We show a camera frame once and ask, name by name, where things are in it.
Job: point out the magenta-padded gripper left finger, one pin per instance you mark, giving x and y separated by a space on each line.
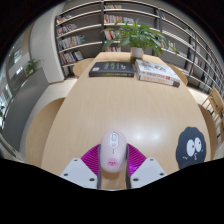
78 171

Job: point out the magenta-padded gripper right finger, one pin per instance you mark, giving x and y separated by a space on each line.
148 171

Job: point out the pale pink computer mouse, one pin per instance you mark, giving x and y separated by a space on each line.
113 150

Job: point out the dark cartoon-eyed mouse pad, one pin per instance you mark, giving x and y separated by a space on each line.
182 150

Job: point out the tan wooden round-back chair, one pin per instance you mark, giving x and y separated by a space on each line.
209 133
180 75
41 133
81 66

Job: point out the book with red-white spine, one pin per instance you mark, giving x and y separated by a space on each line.
158 81

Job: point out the light wooden slatted chairs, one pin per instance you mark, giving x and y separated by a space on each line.
216 103

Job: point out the white illustrated book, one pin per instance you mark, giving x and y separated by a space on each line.
155 70

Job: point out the black hardcover book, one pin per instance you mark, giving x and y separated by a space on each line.
111 68

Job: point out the small green background plant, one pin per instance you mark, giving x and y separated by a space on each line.
32 66

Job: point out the green potted plant white pot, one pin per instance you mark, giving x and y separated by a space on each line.
136 36

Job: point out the grey bookshelf unit with books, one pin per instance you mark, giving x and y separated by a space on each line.
86 20

